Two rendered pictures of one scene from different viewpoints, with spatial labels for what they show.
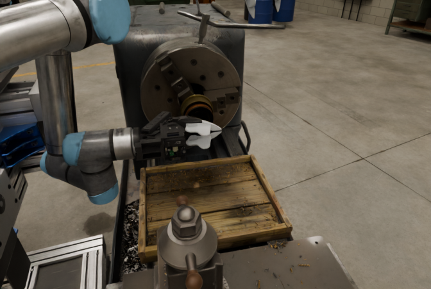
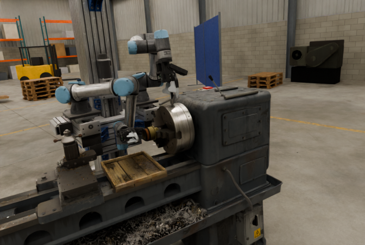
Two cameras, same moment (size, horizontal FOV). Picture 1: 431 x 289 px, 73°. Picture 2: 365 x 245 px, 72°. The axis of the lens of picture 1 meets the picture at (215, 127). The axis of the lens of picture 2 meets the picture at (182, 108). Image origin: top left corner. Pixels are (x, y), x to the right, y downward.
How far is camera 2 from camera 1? 1.50 m
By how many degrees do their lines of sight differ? 68
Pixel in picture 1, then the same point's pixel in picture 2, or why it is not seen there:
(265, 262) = (85, 173)
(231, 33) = (200, 107)
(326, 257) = (86, 183)
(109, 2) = (119, 84)
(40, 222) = not seen: hidden behind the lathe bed
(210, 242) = (64, 139)
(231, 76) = (173, 125)
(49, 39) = (104, 91)
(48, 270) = not seen: hidden behind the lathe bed
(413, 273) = not seen: outside the picture
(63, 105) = (126, 113)
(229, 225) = (117, 176)
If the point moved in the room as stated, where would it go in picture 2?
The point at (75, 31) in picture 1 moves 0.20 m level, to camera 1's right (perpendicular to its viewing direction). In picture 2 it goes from (110, 90) to (112, 95)
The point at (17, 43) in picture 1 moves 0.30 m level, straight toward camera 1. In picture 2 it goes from (95, 90) to (49, 100)
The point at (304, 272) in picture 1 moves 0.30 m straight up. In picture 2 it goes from (81, 179) to (71, 122)
